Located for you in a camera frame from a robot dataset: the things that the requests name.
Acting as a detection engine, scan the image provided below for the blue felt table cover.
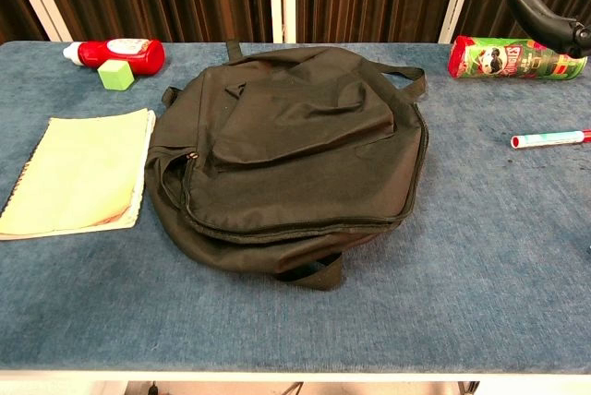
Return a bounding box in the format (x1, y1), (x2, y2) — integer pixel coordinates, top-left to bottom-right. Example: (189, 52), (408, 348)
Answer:
(0, 41), (591, 373)

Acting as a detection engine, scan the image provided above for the teal marker with red cap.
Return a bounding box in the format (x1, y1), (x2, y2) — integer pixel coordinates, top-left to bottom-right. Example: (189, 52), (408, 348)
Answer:
(510, 129), (591, 150)

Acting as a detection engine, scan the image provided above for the beige spiral notebook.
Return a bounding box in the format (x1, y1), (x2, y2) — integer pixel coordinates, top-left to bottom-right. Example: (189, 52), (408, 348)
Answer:
(0, 107), (157, 242)

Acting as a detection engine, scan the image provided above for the black fabric backpack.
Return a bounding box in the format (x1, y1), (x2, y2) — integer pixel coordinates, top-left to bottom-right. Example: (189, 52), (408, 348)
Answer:
(144, 39), (428, 293)

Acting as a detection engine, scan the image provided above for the red bottle with white cap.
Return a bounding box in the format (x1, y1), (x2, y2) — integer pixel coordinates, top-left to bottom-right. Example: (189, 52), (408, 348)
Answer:
(63, 38), (166, 77)

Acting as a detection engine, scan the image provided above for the green chips can red lid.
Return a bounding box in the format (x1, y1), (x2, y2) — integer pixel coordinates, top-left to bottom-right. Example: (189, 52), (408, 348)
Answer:
(448, 35), (588, 80)

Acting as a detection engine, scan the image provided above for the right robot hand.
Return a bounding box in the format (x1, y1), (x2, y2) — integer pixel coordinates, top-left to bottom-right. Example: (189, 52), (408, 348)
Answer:
(506, 0), (591, 59)

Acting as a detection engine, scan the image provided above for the green cube block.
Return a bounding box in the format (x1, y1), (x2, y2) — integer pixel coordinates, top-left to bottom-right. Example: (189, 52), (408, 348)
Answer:
(97, 60), (136, 92)

